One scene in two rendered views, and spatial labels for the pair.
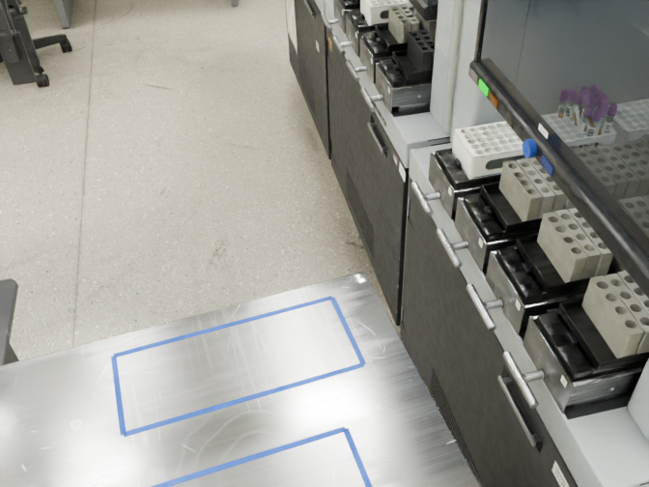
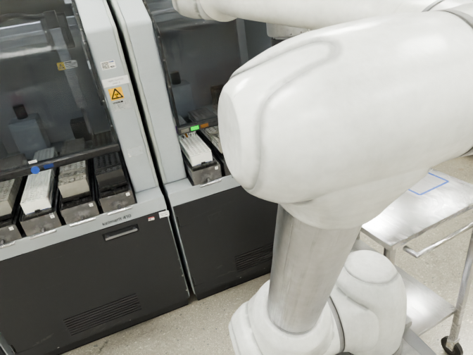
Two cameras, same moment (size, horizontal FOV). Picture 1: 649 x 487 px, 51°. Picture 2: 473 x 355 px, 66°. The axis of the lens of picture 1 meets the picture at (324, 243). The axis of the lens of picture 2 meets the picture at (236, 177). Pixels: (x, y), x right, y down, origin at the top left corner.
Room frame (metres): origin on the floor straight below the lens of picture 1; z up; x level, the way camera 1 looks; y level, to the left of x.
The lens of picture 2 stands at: (1.11, 1.24, 1.53)
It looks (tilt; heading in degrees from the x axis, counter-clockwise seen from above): 28 degrees down; 264
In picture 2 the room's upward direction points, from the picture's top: 9 degrees counter-clockwise
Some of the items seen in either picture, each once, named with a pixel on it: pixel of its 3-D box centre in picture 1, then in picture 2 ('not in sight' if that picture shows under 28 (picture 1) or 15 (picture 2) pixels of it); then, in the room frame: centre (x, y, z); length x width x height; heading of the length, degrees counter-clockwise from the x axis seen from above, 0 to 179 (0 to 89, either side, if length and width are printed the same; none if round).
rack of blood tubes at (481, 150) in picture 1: (532, 144); (193, 148); (1.11, -0.42, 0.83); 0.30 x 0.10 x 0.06; 101
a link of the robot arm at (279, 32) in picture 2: not in sight; (286, 22); (0.85, 0.39, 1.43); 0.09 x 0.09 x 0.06
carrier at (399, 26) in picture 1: (399, 26); (74, 187); (1.63, -0.22, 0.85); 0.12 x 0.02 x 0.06; 12
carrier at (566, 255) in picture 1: (560, 248); not in sight; (0.79, -0.38, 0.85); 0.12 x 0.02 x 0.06; 10
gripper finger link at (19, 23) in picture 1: (20, 42); not in sight; (0.87, 0.40, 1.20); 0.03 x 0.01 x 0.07; 101
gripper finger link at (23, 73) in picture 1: (15, 58); not in sight; (0.83, 0.39, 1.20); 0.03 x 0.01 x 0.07; 101
